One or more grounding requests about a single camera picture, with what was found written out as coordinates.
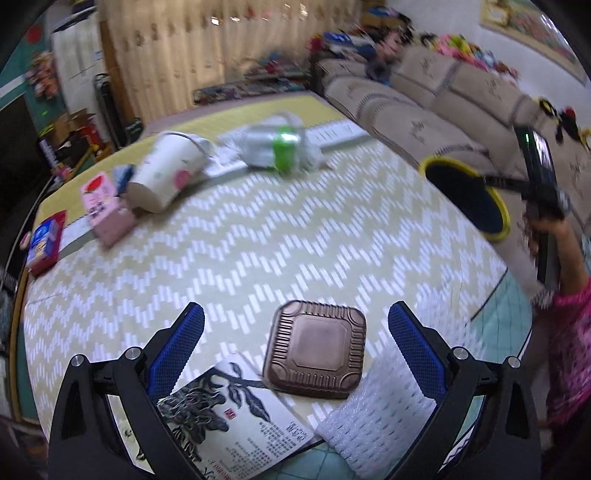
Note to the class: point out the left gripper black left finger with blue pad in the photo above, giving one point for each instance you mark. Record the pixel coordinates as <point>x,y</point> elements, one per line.
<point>85,442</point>

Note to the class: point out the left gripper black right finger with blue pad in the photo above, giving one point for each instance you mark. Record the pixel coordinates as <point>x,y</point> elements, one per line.
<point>484,425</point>

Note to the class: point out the yellow rimmed black trash bin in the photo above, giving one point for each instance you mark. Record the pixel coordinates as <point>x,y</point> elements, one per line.
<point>464,187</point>

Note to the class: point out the person's right hand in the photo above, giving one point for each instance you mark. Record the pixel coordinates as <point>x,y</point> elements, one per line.
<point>574,277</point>

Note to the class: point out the black red plush toy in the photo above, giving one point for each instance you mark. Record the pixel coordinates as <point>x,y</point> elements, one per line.
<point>566,121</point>

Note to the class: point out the white foam net sleeve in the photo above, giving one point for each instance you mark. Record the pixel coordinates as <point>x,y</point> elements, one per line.
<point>374,428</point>

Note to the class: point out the ink painting booklet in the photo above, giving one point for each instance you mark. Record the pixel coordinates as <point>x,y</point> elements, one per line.
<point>230,424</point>

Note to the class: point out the beige sofa with deer covers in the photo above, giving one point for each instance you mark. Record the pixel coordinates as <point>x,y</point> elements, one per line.
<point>434,105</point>

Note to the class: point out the pile of plush toys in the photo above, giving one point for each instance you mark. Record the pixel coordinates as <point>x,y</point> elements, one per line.
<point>458,47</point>

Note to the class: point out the framed floral painting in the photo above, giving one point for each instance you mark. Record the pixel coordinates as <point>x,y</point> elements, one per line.
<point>525,23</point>

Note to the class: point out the red tissue tray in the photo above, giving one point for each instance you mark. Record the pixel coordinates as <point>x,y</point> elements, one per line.
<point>39,267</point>

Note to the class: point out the blue tissue pack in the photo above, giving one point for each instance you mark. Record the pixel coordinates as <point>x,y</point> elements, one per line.
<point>44,241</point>

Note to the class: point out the brown square plastic tray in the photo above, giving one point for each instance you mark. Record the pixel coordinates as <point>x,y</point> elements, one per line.
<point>315,350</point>

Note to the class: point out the pink carton box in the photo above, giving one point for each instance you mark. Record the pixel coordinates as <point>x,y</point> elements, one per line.
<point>108,215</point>

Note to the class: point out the yellow green patterned tablecloth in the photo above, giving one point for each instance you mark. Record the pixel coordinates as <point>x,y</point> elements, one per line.
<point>366,231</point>

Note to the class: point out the crumpled bottle with green label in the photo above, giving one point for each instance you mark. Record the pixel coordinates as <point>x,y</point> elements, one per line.
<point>278,143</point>

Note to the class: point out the low shelf with books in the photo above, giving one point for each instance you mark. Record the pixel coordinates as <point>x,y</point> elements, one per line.
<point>272,76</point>

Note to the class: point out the white floral paper cup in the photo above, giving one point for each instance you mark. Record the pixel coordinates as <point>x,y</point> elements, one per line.
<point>172,163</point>

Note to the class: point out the black tower fan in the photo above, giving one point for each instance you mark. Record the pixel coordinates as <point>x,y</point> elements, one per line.
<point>109,110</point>

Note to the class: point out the artificial flower bunch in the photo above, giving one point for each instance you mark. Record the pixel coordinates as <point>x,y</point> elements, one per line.
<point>42,76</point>

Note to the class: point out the white standing air conditioner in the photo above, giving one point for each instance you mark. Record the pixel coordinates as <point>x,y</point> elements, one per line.
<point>79,57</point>

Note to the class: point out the beige patterned curtain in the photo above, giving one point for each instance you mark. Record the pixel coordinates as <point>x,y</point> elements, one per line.
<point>166,50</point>

